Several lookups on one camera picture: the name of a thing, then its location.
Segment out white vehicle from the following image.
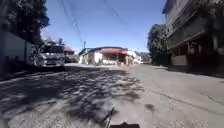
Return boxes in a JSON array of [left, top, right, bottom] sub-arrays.
[[32, 44, 67, 70]]

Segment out low building with red roof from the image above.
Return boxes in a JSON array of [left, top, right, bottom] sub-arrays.
[[77, 46, 144, 66]]

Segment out robot's own part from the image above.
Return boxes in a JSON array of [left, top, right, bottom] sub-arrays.
[[100, 107, 142, 128]]

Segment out overhead wires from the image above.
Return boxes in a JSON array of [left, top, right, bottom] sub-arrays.
[[56, 0, 129, 46]]

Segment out dark green tree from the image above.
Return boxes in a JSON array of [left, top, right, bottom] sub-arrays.
[[147, 23, 173, 66]]

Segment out pole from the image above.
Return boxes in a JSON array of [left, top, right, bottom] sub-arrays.
[[82, 40, 87, 52]]

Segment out multi-storey grey building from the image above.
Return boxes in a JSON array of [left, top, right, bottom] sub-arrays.
[[161, 0, 224, 75]]

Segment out grey asphalt road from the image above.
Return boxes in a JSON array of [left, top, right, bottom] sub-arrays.
[[0, 63, 224, 128]]

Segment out pale wall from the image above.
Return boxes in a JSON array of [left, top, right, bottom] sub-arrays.
[[0, 30, 38, 75]]

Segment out large tree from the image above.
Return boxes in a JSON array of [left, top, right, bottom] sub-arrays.
[[0, 0, 51, 46]]

